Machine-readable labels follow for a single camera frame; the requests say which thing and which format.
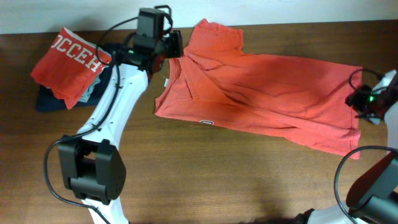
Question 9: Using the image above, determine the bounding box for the orange t-shirt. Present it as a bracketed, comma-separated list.
[155, 20, 362, 155]

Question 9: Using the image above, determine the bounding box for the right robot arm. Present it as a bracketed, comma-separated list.
[291, 70, 397, 224]

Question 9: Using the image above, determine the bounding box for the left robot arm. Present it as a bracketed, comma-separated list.
[45, 5, 183, 223]

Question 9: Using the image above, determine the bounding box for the folded grey garment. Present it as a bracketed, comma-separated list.
[45, 74, 103, 103]

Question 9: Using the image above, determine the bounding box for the folded red soccer shirt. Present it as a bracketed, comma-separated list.
[30, 27, 112, 109]

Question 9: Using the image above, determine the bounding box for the folded navy garment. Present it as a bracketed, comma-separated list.
[35, 42, 125, 113]

